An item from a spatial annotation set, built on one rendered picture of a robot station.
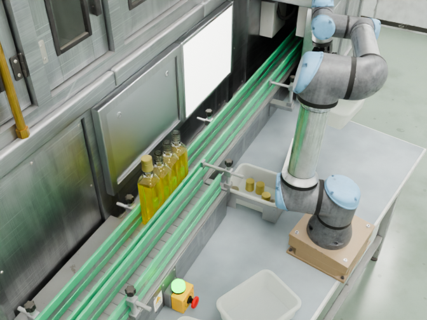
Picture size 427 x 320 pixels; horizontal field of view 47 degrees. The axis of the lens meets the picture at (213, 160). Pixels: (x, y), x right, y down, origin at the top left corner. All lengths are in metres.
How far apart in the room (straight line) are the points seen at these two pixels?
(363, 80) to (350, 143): 0.98
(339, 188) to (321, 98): 0.34
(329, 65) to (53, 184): 0.82
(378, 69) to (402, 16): 3.83
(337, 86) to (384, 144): 1.04
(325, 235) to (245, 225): 0.34
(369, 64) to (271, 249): 0.76
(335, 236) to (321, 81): 0.57
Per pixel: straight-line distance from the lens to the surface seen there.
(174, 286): 1.57
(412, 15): 5.18
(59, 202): 1.52
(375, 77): 1.37
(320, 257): 1.72
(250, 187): 1.95
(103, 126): 1.49
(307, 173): 1.52
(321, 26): 1.70
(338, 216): 1.60
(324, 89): 1.35
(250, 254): 1.77
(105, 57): 1.49
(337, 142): 2.30
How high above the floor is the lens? 2.12
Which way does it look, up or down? 40 degrees down
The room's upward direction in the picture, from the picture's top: straight up
